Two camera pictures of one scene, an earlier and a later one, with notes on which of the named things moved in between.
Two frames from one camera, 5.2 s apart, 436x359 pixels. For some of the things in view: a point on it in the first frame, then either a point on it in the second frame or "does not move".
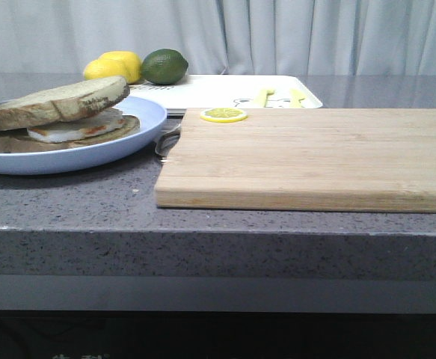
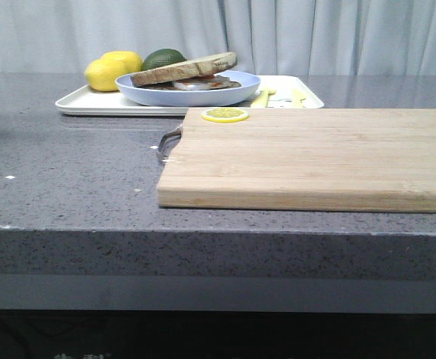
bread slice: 71,102 to 200,67
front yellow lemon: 107,67 does not move
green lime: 164,66 does not move
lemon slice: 223,114 does not move
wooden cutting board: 359,160 does not move
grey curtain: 259,37 does not move
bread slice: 19,143 to 169,87
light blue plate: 152,119 to 249,84
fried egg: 79,129 to 213,82
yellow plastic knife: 296,98 does not move
